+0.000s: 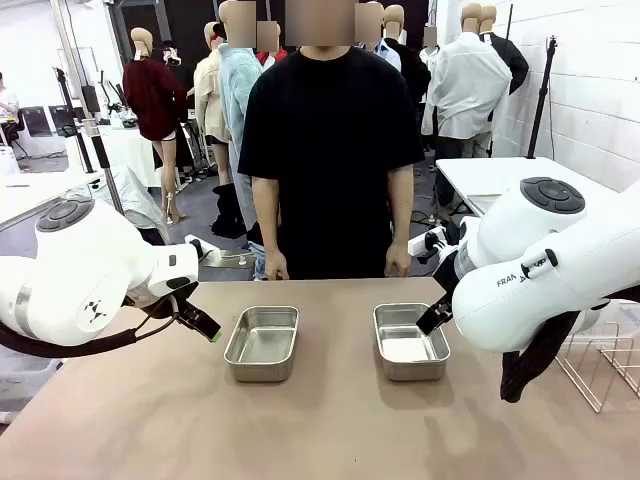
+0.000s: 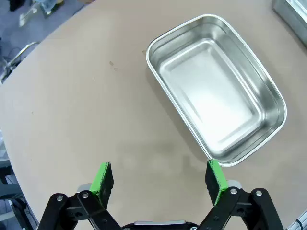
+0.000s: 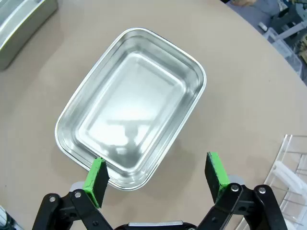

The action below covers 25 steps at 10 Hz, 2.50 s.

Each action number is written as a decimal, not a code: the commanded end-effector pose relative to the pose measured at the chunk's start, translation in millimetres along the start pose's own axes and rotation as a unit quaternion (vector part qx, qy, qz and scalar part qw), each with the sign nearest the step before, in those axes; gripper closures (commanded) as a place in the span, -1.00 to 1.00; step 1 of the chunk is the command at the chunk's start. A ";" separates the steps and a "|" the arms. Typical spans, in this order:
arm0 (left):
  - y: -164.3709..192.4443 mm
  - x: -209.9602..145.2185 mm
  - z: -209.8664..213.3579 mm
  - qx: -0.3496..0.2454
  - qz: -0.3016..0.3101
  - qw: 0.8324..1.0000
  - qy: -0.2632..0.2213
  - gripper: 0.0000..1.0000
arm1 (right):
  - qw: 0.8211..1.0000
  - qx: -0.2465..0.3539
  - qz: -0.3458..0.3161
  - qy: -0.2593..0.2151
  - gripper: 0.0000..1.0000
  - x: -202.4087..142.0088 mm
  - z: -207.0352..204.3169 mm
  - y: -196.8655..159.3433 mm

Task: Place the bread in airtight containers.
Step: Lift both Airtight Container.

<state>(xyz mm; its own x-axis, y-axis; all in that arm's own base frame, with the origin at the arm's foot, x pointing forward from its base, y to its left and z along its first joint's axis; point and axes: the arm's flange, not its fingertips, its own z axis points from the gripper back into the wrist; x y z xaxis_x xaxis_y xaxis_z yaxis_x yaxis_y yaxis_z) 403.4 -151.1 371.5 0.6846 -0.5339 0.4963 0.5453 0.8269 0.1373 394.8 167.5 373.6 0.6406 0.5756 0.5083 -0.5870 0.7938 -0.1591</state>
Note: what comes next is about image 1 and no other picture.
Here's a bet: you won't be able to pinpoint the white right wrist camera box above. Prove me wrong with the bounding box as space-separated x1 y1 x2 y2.
407 225 447 257

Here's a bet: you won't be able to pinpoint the black silver light stand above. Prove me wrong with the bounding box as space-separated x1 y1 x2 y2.
79 84 126 217

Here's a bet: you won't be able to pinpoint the mannequin in cream shirt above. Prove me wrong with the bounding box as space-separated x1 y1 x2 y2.
192 22 234 187

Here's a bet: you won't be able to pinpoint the person's right forearm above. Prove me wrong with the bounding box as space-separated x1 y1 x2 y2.
251 174 284 254

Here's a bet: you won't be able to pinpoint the white side table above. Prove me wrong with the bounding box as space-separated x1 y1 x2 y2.
434 157 629 221

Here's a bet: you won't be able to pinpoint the mannequin in black suit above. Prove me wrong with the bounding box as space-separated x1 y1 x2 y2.
479 4 530 96

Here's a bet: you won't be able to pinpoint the steel wire lid rack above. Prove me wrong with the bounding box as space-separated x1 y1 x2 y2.
553 321 640 414

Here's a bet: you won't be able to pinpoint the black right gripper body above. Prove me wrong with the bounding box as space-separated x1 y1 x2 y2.
432 248 461 304

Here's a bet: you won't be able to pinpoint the stainless steel rectangular container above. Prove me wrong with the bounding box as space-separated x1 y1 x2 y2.
223 305 301 384
372 302 451 382

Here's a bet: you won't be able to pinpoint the mannequin in light blue shirt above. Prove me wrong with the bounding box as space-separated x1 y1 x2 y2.
218 0 265 236

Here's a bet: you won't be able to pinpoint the steel mannequin base plate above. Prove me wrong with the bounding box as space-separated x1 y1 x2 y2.
185 232 257 271

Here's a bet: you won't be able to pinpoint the black computer monitor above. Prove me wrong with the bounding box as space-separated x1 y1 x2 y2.
22 105 52 138
49 104 77 139

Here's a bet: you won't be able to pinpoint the grey cloth cover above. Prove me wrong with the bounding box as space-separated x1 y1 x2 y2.
64 164 172 246

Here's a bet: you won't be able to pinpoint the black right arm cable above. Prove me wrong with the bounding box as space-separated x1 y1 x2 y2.
499 297 585 404

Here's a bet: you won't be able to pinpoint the mannequin in blue collared shirt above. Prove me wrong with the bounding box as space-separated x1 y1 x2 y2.
353 0 404 72

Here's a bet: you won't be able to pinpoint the mannequin in black jacket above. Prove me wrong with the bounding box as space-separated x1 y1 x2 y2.
382 4 433 151

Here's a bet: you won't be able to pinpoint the person's left forearm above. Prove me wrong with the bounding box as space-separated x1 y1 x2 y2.
388 163 415 249

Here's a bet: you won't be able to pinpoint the background person in white shirt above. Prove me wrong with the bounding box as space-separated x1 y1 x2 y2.
0 72 22 147

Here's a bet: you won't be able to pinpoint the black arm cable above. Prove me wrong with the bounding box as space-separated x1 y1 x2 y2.
0 298 180 359
499 297 585 404

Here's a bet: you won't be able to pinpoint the white work table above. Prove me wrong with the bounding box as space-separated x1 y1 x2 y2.
0 168 115 231

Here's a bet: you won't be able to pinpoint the black tripod stand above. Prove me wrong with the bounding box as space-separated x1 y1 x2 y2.
525 34 559 160

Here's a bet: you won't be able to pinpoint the blue jeans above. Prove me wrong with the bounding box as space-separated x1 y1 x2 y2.
246 239 271 281

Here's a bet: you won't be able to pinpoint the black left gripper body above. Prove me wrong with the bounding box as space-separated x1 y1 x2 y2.
125 293 182 320

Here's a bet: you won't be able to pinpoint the black clothes pile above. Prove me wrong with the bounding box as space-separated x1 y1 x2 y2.
209 182 250 240

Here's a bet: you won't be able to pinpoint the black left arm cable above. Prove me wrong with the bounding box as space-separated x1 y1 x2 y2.
0 298 180 359

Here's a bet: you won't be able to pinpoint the mannequin in red white top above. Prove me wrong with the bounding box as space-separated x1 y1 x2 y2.
254 19 290 71

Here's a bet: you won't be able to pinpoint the person's right hand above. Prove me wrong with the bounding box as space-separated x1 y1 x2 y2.
263 249 290 281

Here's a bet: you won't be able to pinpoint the person's left hand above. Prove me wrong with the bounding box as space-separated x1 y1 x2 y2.
383 243 412 278

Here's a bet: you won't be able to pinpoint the person in black t-shirt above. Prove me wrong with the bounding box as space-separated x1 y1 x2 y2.
238 0 426 281

